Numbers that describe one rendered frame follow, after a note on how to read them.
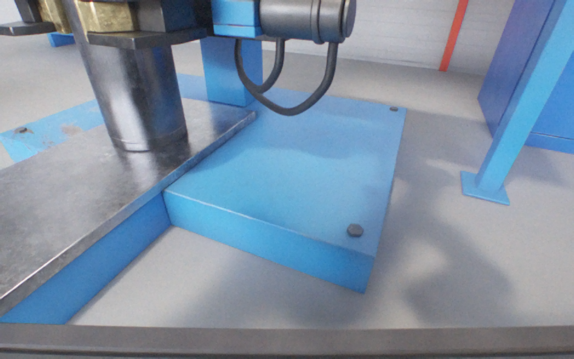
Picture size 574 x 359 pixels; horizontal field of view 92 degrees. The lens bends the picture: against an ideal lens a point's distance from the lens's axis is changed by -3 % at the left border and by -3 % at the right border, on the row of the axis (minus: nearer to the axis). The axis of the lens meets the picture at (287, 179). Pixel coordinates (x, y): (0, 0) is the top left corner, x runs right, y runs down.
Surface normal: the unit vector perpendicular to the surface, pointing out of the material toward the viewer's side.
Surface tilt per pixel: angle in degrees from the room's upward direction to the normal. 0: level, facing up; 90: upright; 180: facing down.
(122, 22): 90
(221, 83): 90
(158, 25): 90
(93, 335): 0
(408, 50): 90
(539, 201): 0
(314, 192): 0
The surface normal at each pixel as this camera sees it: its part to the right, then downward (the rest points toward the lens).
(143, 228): 0.92, 0.24
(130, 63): 0.46, 0.52
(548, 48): -0.40, 0.52
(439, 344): 0.02, -0.82
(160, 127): 0.68, 0.44
